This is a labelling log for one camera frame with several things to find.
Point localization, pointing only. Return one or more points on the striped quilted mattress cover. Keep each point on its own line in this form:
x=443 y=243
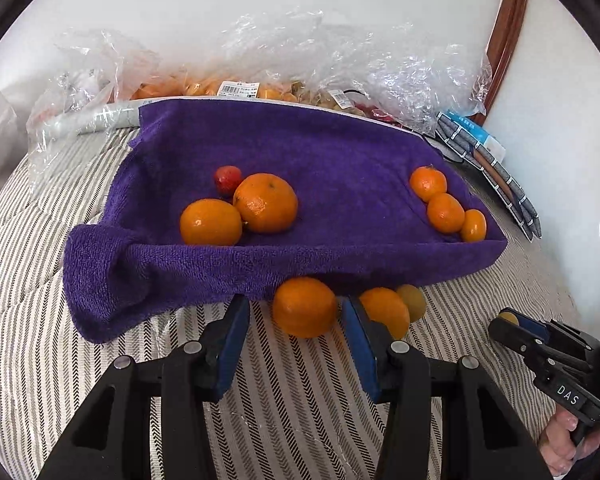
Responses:
x=295 y=409

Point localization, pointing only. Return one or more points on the right hand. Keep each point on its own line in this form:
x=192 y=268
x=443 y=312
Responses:
x=555 y=445

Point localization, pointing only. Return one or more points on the yellow-green small fruit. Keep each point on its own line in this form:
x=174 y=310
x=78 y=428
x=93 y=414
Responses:
x=509 y=317
x=415 y=301

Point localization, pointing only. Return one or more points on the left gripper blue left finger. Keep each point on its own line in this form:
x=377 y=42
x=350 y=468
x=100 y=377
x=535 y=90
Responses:
x=228 y=346

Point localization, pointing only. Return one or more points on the folded grey plaid cloth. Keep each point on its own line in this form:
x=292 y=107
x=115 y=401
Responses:
x=516 y=201

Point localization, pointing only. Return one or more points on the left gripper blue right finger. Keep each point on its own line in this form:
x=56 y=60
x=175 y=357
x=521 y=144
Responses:
x=361 y=351

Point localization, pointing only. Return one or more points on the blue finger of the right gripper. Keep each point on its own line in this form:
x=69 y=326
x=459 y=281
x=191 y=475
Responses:
x=530 y=329
x=532 y=352

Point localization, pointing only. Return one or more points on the purple towel covered tray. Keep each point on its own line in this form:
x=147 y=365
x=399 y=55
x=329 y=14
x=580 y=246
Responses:
x=221 y=197

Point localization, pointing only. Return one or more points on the clear bag of brown fruit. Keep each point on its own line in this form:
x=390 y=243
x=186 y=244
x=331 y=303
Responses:
x=320 y=59

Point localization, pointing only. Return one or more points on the orange with stem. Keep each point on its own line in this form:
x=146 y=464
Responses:
x=427 y=182

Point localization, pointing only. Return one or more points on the small red fruit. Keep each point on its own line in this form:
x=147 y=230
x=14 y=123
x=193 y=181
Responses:
x=227 y=179

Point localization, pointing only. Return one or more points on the blue white tissue pack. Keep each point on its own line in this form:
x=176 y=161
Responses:
x=492 y=145

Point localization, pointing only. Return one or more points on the small orange kumquat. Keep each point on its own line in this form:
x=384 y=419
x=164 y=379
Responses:
x=474 y=227

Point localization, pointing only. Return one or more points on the large orange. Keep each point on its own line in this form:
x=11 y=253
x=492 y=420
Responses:
x=267 y=203

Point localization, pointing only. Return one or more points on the brown wooden door frame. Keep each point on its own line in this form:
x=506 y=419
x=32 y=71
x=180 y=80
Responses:
x=501 y=48

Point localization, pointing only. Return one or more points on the crumpled clear plastic bag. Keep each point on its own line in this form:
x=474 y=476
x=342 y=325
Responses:
x=102 y=69

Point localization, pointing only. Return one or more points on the clear bag of oranges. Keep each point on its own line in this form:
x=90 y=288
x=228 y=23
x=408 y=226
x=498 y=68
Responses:
x=205 y=80

